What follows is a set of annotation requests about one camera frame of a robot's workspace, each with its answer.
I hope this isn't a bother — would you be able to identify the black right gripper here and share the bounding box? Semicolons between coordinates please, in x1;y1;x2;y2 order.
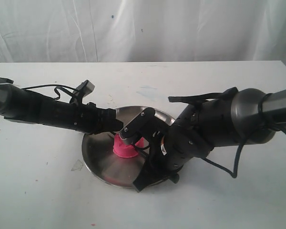
133;125;214;192

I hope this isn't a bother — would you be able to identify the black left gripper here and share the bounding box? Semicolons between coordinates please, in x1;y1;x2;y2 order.
73;103;123;134

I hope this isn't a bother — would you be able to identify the black-handled knife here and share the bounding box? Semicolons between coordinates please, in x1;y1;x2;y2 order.
133;144;150;159

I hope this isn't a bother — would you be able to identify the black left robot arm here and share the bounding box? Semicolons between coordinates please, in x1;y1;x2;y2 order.
0;77;123;134

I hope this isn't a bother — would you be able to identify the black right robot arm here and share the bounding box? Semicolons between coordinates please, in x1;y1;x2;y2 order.
133;87;286;191

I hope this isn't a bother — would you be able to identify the pink clay piece front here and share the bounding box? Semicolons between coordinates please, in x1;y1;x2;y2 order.
113;135;139;159

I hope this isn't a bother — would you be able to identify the round steel plate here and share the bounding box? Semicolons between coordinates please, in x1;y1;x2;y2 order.
82;106;175;189

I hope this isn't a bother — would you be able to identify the white backdrop curtain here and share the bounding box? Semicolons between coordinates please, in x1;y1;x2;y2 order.
0;0;286;63

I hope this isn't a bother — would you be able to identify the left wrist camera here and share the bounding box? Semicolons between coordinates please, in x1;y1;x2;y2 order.
73;80;95;104

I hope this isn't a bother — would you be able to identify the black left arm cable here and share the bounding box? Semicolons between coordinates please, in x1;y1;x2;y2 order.
22;84;84;101

